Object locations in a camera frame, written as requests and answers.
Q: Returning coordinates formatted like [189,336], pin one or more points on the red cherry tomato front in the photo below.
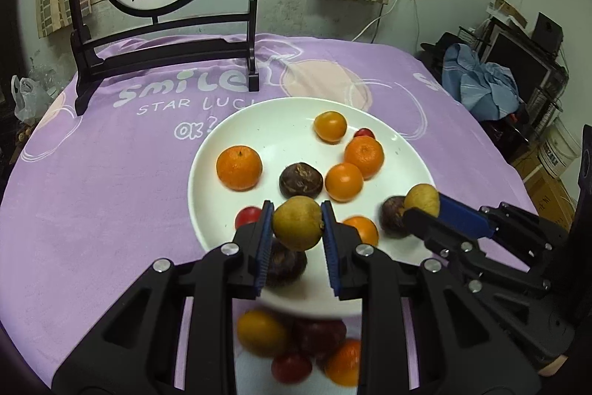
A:
[247,216]

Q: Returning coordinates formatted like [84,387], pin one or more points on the small orange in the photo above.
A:
[330,126]

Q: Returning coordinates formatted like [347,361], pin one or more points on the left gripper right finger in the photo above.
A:
[422,331]

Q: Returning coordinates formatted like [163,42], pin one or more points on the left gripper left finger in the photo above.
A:
[171,331]

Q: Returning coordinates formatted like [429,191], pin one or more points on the dark passion fruit front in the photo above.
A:
[285,266]

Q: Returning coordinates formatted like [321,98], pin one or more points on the blue cloth pile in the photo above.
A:
[487,90]

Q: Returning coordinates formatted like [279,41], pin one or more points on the yellow orange kumquat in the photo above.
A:
[367,230]

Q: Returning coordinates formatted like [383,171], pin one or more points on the central orange mandarin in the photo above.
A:
[366,153]

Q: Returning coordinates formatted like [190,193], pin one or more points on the dark red plum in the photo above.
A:
[320,338]

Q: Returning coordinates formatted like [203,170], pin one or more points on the white plastic bag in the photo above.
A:
[31,99]

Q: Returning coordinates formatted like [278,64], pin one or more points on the purple printed tablecloth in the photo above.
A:
[95,197]

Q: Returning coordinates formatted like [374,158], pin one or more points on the cardboard box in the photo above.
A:
[549,196]

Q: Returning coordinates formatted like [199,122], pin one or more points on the person's right hand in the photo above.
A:
[553,367]

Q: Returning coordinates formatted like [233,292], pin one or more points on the large mandarin behind centre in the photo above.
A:
[342,367]

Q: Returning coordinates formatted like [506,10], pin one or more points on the yellow orange fruit front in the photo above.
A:
[344,182]

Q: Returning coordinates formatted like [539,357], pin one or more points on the yellow green round fruit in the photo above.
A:
[261,333]

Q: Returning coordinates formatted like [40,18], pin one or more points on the dark passion fruit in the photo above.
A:
[285,266]
[300,179]
[390,217]

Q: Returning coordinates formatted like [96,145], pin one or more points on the white oval plate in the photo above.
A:
[281,132]

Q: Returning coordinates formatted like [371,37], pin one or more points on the large orange mandarin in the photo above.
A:
[239,167]

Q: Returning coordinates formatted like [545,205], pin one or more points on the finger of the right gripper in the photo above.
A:
[436,235]
[464,219]

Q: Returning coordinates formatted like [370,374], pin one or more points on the white plastic bucket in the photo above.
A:
[558,148]

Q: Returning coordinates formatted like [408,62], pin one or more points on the green longan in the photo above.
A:
[424,197]
[297,224]

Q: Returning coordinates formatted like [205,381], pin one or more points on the red cherry tomato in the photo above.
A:
[364,132]
[247,216]
[291,368]

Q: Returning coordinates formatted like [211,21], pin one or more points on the black monitor on shelf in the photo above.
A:
[533,69]

